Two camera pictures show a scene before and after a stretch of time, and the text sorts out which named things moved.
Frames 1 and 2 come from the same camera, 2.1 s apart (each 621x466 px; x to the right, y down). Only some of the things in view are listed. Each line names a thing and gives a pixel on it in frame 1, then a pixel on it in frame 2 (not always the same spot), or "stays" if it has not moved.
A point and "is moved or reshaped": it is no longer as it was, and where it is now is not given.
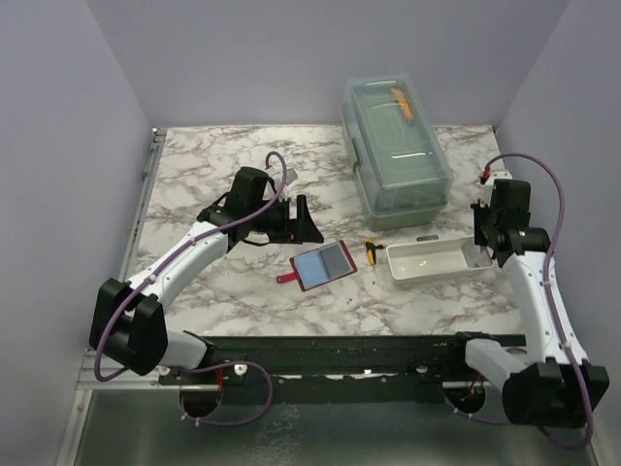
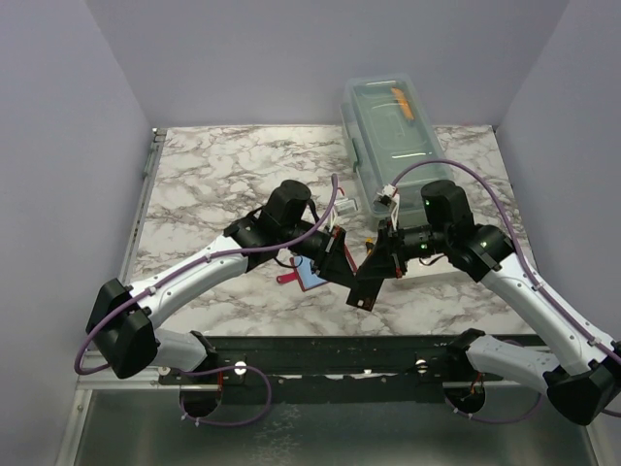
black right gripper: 479,210 to 384,261
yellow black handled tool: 371,249 stays
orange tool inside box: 404,103 stays
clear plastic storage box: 402,167 stays
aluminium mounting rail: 94,380 stays
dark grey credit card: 335,260 is moved or reshaped
